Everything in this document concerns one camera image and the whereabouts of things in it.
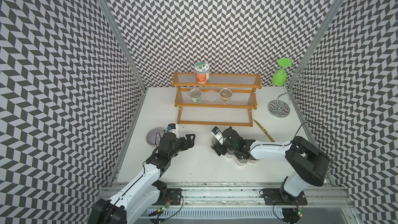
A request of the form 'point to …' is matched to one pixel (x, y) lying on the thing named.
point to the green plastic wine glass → (280, 76)
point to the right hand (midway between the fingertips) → (216, 143)
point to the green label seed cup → (195, 95)
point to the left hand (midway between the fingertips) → (189, 138)
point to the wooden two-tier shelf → (239, 112)
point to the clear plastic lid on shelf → (210, 95)
